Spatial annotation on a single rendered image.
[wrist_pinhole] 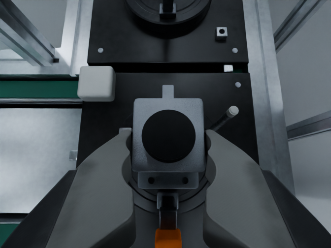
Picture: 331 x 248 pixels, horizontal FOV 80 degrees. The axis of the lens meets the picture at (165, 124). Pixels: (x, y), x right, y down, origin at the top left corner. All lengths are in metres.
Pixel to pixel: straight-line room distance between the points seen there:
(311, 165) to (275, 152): 0.15
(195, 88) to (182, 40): 0.08
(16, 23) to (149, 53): 0.16
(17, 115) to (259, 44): 0.41
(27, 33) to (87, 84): 0.10
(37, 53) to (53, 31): 0.20
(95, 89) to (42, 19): 0.31
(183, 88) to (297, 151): 0.26
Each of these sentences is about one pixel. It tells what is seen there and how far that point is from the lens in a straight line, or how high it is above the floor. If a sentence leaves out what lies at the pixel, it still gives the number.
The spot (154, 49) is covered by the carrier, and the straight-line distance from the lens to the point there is 0.32.
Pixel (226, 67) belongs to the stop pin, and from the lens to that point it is 0.32.
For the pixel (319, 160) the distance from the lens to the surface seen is 0.47.
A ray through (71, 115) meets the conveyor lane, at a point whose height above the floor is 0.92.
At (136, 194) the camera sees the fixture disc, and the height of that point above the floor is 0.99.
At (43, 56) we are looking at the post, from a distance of 0.34.
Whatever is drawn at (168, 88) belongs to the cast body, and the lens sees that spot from 0.17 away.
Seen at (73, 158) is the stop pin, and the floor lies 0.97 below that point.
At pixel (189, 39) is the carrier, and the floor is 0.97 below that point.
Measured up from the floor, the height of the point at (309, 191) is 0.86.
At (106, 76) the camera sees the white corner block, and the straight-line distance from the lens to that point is 0.28.
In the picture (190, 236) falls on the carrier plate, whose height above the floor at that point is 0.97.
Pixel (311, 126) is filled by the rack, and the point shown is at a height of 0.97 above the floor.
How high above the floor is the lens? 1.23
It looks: 77 degrees down
